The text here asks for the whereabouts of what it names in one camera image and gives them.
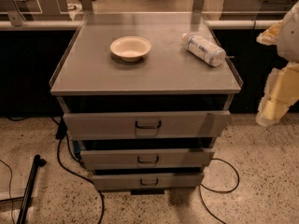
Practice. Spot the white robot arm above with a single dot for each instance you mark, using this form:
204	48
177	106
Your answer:
287	46

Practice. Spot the clear plastic water bottle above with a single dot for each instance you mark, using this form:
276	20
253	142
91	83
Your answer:
204	49

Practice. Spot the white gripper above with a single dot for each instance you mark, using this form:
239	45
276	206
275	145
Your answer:
289	38

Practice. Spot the white horizontal rail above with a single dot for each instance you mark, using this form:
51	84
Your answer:
74	25

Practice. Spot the black metal bar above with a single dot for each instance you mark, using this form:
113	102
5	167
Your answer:
37	162

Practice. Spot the grey drawer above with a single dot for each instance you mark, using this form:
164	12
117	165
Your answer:
147	181
146	125
147	158

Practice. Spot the grey drawer cabinet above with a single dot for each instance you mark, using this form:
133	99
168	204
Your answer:
91	79

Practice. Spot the white paper bowl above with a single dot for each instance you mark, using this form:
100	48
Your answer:
131	48

